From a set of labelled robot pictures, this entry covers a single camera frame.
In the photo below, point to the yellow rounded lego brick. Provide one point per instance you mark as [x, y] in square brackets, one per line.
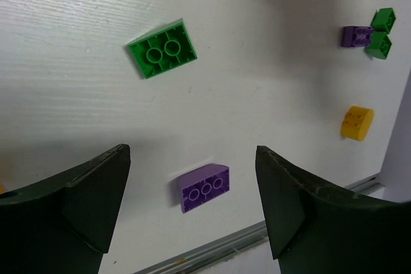
[357, 123]

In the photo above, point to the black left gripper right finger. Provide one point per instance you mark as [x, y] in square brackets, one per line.
[315, 226]

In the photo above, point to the aluminium table edge rail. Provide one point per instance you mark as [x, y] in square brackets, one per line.
[218, 250]

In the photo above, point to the purple lego brick studs up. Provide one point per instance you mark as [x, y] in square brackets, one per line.
[356, 36]

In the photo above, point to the large green lego brick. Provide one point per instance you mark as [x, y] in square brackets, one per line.
[162, 49]

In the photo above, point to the purple lego brick underside up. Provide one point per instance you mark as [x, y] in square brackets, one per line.
[199, 186]

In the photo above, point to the small green lego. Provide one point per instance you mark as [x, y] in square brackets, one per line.
[380, 45]
[384, 20]

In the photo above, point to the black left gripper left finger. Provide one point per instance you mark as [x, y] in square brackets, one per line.
[65, 223]

